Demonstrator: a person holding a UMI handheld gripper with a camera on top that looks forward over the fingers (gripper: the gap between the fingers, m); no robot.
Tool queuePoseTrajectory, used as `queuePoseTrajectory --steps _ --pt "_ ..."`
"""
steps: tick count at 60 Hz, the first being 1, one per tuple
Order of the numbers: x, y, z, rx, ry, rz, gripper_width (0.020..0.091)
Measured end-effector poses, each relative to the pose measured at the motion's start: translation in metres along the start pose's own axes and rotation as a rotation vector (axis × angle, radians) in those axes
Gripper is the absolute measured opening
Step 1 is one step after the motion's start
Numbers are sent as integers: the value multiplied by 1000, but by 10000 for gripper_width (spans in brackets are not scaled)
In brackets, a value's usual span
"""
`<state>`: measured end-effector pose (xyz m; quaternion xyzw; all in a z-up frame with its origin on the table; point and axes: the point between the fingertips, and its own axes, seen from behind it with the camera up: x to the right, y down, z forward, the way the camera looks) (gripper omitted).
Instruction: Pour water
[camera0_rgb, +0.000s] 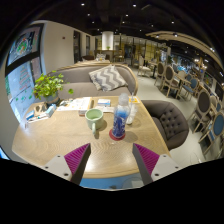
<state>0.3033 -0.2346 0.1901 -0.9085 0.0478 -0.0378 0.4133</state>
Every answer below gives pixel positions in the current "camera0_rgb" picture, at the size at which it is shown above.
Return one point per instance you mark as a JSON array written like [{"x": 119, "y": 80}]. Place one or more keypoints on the white round column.
[{"x": 107, "y": 40}]

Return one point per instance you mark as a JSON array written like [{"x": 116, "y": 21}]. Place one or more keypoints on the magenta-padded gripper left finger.
[{"x": 75, "y": 160}]

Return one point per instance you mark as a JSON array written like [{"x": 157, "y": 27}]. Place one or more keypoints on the small wooden stand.
[{"x": 40, "y": 109}]

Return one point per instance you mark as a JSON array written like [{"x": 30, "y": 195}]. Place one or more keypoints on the small blue white box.
[{"x": 104, "y": 102}]

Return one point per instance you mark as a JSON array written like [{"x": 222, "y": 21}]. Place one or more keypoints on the teal white tissue box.
[{"x": 51, "y": 110}]

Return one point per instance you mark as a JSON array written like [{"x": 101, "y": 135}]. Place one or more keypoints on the small blue pack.
[{"x": 30, "y": 115}]

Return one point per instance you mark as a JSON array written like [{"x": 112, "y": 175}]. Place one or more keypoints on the white printed menu booklet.
[{"x": 75, "y": 105}]

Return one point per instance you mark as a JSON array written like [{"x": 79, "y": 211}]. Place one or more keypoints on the clear glass with straw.
[{"x": 133, "y": 115}]

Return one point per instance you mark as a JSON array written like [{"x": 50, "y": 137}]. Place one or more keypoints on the green potted plant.
[{"x": 48, "y": 85}]

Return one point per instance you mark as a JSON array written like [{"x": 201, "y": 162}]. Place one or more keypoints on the dark grey tufted chair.
[{"x": 168, "y": 121}]

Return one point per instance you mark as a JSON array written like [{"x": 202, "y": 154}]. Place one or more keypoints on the group of dining chairs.
[{"x": 203, "y": 106}]

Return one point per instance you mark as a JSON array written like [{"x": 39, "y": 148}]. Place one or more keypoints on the grey curved sofa bench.
[{"x": 75, "y": 78}]

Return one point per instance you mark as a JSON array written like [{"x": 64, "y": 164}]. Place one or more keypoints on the group of ceiling spotlights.
[{"x": 134, "y": 5}]

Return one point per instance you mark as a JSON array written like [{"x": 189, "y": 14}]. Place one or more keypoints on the pale green mug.
[{"x": 94, "y": 120}]

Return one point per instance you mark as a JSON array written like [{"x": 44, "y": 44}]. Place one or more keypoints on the blue upholstered seat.
[{"x": 100, "y": 182}]

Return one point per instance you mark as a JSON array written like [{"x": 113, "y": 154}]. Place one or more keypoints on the yellow card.
[{"x": 134, "y": 99}]

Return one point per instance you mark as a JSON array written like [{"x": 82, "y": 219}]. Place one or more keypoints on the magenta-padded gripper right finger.
[{"x": 148, "y": 160}]

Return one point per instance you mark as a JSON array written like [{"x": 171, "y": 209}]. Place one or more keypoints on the grey white chevron cushion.
[{"x": 108, "y": 78}]

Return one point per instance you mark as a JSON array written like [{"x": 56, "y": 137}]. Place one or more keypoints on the window with festive stickers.
[{"x": 21, "y": 76}]

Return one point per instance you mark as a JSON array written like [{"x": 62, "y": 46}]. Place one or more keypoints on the clear blue-labelled water bottle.
[{"x": 120, "y": 121}]

